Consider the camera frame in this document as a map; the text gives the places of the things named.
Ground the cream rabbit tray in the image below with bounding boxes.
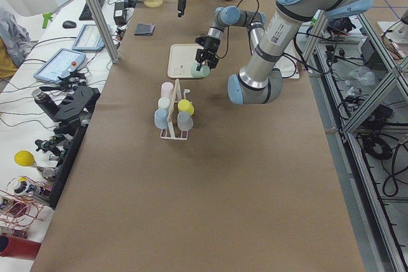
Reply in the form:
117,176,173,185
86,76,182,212
167,43,202,79

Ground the green plastic cup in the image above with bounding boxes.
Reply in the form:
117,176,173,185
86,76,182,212
190,64,210,78

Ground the blue plastic cup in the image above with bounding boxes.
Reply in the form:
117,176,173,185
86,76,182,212
154,109,168,129

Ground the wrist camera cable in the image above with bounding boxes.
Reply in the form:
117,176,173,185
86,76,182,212
217,0,261,60

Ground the white wire cup rack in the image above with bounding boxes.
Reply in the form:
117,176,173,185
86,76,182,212
159,79,193,140

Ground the pink plastic cup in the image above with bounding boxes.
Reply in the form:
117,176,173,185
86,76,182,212
161,82,174,99

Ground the teach pendant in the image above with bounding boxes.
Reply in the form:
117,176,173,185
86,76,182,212
71,24,105,52
33,48,86,83

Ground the yellow plastic cup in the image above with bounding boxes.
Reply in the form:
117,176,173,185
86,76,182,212
177,99,194,116

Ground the grey plastic cup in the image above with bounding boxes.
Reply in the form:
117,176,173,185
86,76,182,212
177,111,193,131

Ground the lower teach pendant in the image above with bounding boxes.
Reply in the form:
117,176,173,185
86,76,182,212
33,48,86,83

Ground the grey folded cloth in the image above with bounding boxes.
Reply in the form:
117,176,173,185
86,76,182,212
134,23,156,36

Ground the yellow ball toy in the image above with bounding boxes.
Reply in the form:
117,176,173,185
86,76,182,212
14,150,35,167

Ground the cream plastic cup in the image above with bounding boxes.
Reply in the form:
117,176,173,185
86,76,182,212
157,97,171,111

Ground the aluminium frame post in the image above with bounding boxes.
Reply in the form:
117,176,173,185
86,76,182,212
86,0,119,64

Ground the upper teach pendant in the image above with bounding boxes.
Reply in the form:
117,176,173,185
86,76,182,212
71,24,105,52

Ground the black keyboard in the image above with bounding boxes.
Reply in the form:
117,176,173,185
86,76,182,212
78,0,108,21

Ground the black computer mouse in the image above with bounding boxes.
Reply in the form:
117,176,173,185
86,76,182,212
62,20,77,29

